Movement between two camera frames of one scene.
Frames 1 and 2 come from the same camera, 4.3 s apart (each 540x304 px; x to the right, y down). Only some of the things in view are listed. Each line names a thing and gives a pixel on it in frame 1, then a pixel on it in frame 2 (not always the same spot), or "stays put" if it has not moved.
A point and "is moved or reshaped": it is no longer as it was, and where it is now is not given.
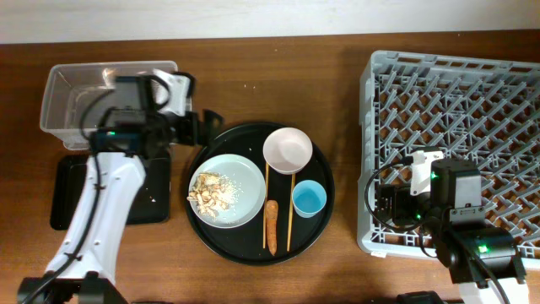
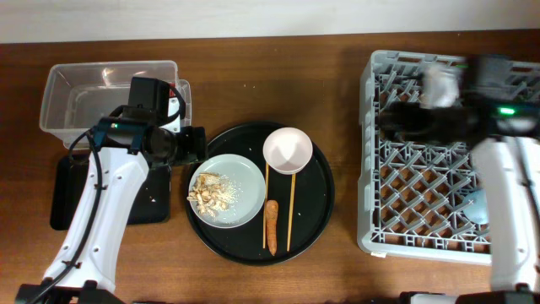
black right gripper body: (405, 208) to (453, 127)
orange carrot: (272, 212) stays put
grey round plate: (247, 177) stays put
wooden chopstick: (291, 212) stays put
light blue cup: (309, 198) is moved or reshaped
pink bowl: (287, 150) stays put
